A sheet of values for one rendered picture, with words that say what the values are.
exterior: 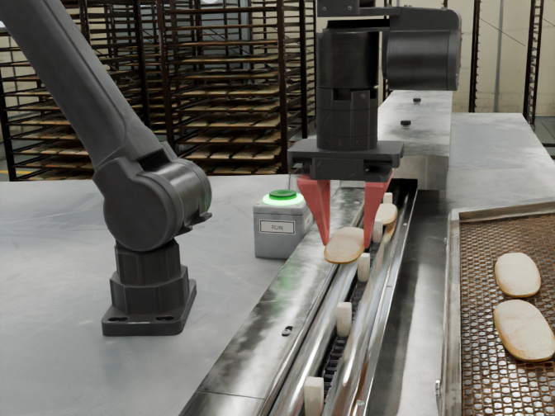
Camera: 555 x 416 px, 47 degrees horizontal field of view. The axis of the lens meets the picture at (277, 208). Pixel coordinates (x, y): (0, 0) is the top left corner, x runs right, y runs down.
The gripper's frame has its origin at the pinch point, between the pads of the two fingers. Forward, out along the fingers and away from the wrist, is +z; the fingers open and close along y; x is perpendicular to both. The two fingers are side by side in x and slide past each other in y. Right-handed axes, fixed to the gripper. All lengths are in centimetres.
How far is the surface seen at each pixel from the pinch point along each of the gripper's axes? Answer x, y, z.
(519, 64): 700, 78, 31
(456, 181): 69, 11, 11
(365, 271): 10.3, 0.6, 7.6
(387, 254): 16.8, 2.5, 7.7
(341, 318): -3.7, 0.2, 6.9
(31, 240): 22, -53, 11
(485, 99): 700, 44, 69
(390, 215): 31.1, 1.4, 6.9
